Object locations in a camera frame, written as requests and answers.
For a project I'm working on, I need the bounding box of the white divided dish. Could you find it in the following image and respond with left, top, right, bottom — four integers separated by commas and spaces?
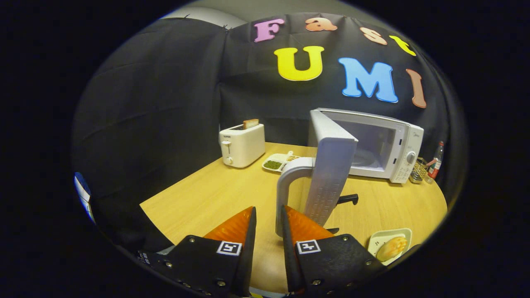
262, 151, 301, 173

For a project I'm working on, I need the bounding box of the cream square plate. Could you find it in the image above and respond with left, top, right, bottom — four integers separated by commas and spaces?
368, 228, 413, 266

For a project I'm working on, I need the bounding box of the metal wire basket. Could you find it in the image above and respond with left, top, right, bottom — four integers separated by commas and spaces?
409, 157, 428, 184

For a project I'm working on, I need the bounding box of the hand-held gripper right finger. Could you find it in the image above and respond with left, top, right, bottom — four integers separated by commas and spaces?
281, 205, 388, 296

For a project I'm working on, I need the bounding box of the golden bread roll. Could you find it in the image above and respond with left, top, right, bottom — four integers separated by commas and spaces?
376, 236, 408, 262

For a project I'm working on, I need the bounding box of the clear bottle with red label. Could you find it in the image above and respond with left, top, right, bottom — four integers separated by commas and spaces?
425, 141, 445, 184

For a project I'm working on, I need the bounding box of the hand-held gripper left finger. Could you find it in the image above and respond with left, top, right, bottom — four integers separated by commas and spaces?
139, 206, 257, 298

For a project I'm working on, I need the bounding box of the white microwave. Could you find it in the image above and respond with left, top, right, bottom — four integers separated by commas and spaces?
275, 108, 424, 238

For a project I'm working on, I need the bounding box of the white toaster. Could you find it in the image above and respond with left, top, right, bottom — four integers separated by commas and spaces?
219, 123, 266, 168

